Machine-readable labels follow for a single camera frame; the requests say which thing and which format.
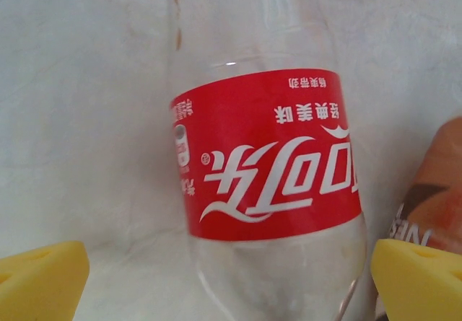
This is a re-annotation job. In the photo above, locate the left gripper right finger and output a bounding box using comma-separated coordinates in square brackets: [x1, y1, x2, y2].
[371, 238, 462, 321]

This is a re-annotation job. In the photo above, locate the brown Nestea label bottle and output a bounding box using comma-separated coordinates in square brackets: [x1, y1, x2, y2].
[388, 115, 462, 257]

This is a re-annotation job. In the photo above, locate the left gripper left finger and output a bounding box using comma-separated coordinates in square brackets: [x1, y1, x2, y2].
[0, 240, 91, 321]

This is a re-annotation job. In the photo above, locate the red Coca-Cola label bottle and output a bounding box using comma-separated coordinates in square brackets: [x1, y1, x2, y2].
[167, 0, 370, 321]

